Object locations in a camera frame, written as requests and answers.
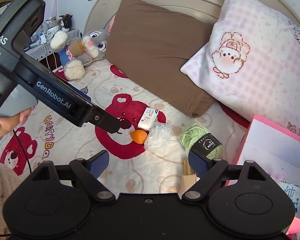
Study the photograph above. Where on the small black white figurine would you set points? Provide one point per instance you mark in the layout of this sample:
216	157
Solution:
66	22

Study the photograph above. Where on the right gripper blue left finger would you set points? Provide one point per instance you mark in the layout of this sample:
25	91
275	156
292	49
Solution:
98	163

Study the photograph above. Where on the clear plastic swab box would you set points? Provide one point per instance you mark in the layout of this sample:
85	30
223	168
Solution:
158	139

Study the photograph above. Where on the brown pillow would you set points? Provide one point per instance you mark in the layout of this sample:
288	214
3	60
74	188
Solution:
150	44

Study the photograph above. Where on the grey bunny plush toy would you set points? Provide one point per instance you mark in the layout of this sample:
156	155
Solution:
82	52

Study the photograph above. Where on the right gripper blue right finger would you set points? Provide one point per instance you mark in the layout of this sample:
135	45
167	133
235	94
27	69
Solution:
199	162

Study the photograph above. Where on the pink checked pillow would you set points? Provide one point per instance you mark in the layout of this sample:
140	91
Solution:
251	63

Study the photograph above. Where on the gold perfume bottle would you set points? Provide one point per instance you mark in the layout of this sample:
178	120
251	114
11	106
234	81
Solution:
189	178

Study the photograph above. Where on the blue white tissue packet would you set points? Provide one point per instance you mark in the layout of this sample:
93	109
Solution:
292	190

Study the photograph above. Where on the left hand pink nails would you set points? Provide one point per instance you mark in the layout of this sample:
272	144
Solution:
7	125

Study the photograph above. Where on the white tissue pack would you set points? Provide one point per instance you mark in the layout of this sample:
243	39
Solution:
148	119

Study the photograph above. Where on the white bear print blanket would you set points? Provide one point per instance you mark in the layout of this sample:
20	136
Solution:
47	136

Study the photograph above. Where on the cluttered bedside table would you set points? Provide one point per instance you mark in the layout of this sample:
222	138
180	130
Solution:
50	37

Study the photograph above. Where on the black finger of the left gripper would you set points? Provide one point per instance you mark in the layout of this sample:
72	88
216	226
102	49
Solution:
102	119

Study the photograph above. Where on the pink cardboard box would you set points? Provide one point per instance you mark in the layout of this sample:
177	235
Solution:
276	150

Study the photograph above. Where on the green yarn ball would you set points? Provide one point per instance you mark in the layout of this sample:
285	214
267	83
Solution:
199	138

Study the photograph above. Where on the beige fluffy sleeve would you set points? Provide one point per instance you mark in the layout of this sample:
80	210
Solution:
9	181

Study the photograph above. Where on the orange makeup sponge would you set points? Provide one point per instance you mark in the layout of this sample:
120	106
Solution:
139	136

